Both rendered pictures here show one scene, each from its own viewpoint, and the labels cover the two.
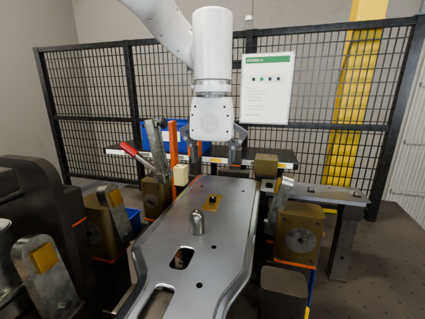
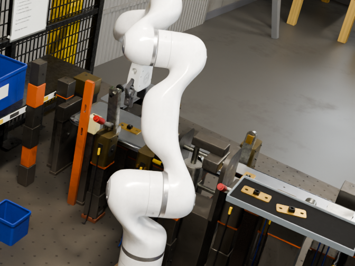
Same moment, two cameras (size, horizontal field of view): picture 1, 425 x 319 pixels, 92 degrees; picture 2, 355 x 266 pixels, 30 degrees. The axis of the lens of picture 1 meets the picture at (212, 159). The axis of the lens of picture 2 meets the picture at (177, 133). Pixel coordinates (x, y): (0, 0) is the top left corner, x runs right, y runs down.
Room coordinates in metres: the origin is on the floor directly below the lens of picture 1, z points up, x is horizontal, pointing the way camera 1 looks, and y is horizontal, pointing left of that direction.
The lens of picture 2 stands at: (0.14, 2.08, 2.13)
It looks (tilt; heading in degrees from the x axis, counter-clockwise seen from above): 28 degrees down; 275
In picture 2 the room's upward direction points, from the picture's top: 13 degrees clockwise
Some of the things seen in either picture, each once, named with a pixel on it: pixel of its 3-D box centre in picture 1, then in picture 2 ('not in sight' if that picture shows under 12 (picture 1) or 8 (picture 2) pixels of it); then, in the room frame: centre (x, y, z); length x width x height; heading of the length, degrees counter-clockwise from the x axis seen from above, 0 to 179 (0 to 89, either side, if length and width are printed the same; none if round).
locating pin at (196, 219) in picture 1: (197, 223); not in sight; (0.37, 0.03, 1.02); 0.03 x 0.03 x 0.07
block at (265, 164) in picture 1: (262, 200); (81, 117); (0.72, -0.20, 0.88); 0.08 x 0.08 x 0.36; 75
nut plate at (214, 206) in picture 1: (212, 200); (129, 127); (0.49, 0.00, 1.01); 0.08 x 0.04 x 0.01; 165
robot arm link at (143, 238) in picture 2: not in sight; (137, 211); (0.32, 0.64, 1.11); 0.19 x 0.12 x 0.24; 17
